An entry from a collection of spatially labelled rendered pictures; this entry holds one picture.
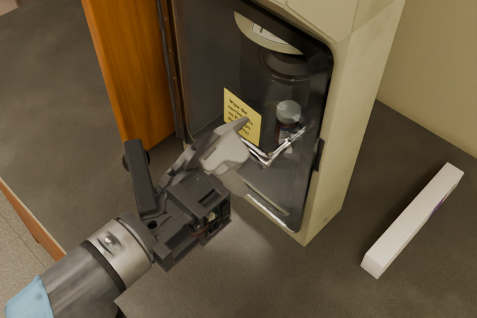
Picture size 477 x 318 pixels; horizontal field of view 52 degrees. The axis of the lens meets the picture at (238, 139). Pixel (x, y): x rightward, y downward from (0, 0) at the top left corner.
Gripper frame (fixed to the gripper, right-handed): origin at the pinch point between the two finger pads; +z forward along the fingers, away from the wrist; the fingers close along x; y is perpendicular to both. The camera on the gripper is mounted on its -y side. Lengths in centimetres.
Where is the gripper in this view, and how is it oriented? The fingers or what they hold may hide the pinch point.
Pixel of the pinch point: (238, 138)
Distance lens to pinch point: 68.5
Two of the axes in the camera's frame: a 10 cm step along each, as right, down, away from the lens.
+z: 7.0, -5.5, 4.6
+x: 0.0, -6.4, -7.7
